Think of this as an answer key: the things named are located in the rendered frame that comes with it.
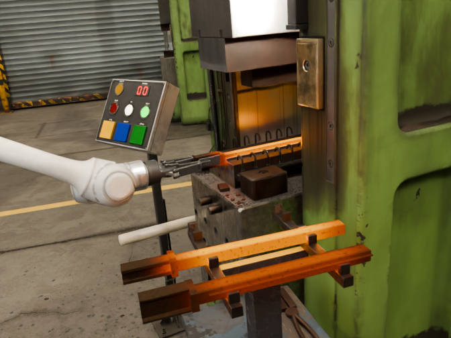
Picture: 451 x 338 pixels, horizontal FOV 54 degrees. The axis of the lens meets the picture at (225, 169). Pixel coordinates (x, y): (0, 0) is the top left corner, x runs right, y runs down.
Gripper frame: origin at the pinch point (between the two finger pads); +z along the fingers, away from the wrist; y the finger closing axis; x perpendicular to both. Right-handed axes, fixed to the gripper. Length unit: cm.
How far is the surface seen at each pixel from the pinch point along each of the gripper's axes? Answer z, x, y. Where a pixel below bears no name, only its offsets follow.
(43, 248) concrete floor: -56, -100, -178
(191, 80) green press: 166, -39, -451
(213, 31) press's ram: 5.2, 38.5, 0.2
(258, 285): -19, -1, 65
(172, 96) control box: 4.9, 13.8, -43.5
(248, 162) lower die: 10.4, -0.8, 7.6
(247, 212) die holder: 1.8, -9.8, 22.1
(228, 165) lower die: 5.1, -1.6, 3.9
